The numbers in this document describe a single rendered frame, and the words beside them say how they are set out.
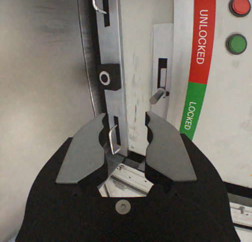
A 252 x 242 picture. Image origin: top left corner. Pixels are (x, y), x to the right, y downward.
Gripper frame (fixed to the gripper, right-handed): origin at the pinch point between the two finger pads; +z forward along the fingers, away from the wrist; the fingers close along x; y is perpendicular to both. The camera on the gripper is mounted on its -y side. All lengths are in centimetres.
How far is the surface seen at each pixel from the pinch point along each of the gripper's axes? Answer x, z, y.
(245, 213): 32.3, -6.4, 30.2
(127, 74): 0.1, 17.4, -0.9
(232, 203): 27.3, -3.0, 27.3
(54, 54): -13.3, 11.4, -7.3
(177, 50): 8.1, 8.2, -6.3
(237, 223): 34, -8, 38
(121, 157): -3.4, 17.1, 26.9
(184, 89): 9.5, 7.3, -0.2
